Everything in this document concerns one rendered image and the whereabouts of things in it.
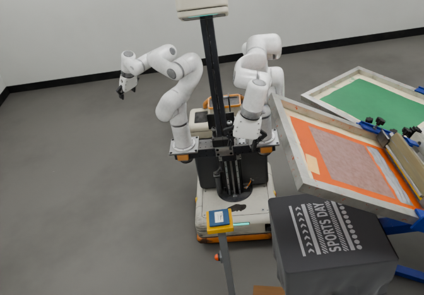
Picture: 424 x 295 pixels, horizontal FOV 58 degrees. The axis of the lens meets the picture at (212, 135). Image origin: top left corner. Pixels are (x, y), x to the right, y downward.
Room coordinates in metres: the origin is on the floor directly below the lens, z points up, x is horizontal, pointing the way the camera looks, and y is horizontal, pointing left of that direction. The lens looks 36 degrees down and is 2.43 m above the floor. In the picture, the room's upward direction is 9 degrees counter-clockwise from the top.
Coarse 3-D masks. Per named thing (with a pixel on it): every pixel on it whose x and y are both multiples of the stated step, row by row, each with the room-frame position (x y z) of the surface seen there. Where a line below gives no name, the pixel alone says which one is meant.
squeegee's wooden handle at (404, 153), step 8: (392, 136) 1.34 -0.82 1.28; (400, 136) 1.31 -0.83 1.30; (392, 144) 1.31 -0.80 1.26; (400, 144) 1.27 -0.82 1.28; (400, 152) 1.24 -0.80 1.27; (408, 152) 1.21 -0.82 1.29; (400, 160) 1.21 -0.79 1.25; (408, 160) 1.18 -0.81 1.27; (416, 160) 1.15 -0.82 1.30; (408, 168) 1.15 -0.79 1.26; (416, 168) 1.12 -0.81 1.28; (416, 176) 1.09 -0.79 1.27; (416, 184) 1.06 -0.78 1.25
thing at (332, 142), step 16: (304, 128) 1.30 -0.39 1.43; (320, 128) 1.35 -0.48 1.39; (304, 144) 1.18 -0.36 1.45; (320, 144) 1.21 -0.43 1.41; (336, 144) 1.26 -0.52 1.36; (352, 144) 1.30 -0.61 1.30; (368, 144) 1.35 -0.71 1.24; (352, 160) 1.17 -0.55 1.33; (368, 160) 1.21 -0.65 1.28; (400, 176) 1.16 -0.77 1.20
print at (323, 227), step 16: (288, 208) 1.30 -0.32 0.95; (304, 208) 1.29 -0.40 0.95; (320, 208) 1.27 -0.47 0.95; (336, 208) 1.26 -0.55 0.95; (304, 224) 1.19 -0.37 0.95; (320, 224) 1.18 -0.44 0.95; (336, 224) 1.16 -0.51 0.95; (352, 224) 1.15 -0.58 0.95; (304, 240) 1.10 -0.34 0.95; (320, 240) 1.09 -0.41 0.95; (336, 240) 1.08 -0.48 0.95; (352, 240) 1.06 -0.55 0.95
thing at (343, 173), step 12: (300, 144) 1.17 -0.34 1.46; (312, 156) 1.11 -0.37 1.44; (324, 156) 1.13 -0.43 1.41; (336, 156) 1.16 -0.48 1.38; (324, 168) 1.05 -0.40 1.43; (336, 168) 1.08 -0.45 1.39; (348, 168) 1.10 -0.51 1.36; (360, 168) 1.13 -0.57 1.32; (372, 168) 1.16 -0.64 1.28; (324, 180) 0.98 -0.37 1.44; (336, 180) 1.00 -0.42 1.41; (348, 180) 1.02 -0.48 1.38; (360, 180) 1.04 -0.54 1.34; (372, 180) 1.07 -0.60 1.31; (384, 180) 1.09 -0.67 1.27; (360, 192) 0.97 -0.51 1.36; (372, 192) 0.99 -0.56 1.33; (384, 192) 1.01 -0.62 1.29; (408, 192) 1.06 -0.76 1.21; (396, 204) 0.96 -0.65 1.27
